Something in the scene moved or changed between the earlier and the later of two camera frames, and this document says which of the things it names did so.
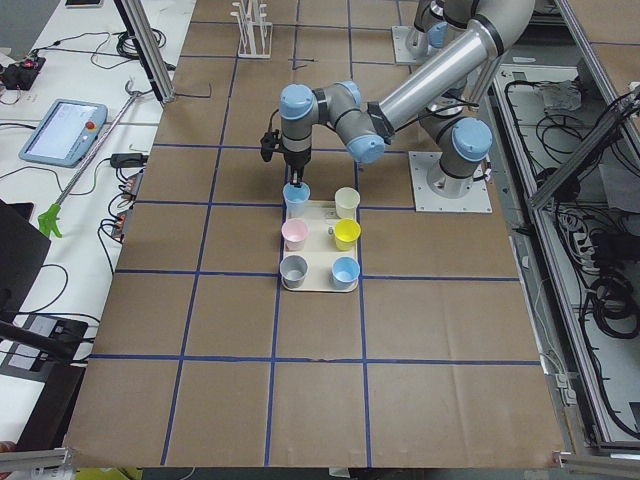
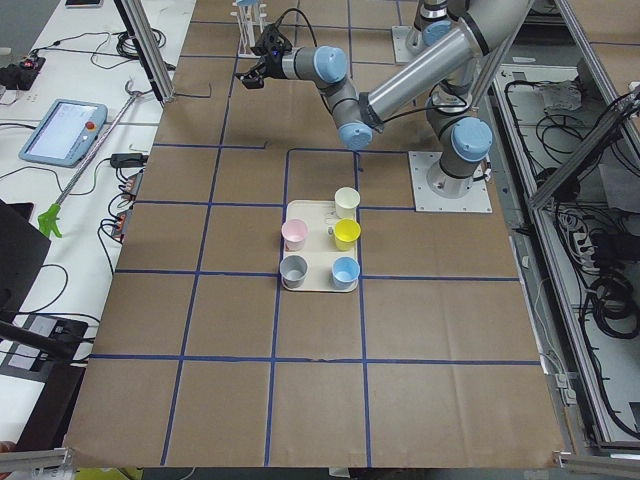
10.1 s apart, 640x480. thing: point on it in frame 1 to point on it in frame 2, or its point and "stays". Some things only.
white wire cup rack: x=256 y=36 stays
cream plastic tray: x=321 y=249 stays
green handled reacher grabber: x=50 y=218 stays
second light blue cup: x=344 y=272 stays
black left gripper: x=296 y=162 to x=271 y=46
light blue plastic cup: x=295 y=199 to x=247 y=3
